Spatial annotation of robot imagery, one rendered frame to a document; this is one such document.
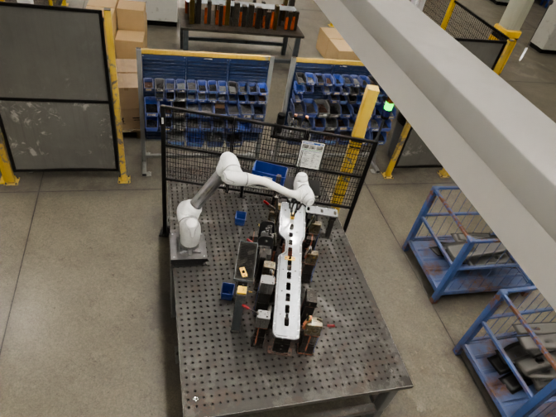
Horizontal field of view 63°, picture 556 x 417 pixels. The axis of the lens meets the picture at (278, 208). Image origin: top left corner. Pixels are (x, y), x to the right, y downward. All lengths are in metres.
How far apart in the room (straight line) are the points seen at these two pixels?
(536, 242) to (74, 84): 4.74
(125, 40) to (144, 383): 4.91
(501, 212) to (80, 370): 3.80
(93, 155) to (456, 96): 5.03
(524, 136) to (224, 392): 2.79
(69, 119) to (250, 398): 3.43
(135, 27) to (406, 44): 6.88
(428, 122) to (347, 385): 2.77
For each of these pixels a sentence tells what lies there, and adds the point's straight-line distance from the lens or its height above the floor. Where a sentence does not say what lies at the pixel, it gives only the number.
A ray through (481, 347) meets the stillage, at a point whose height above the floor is 0.16.
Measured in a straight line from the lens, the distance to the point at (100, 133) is 5.33.
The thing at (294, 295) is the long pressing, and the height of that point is 1.00.
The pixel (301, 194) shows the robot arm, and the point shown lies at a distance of 3.44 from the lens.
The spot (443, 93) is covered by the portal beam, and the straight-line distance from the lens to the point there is 0.74.
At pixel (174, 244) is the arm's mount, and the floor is 0.81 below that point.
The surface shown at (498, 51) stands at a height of 1.85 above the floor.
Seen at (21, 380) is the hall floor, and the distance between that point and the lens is 4.23.
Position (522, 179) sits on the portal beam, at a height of 3.31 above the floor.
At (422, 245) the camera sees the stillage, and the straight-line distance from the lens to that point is 5.39.
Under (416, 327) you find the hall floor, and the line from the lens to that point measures 4.81.
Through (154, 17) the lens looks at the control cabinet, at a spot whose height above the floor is 0.16.
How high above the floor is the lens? 3.59
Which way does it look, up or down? 41 degrees down
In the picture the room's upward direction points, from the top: 12 degrees clockwise
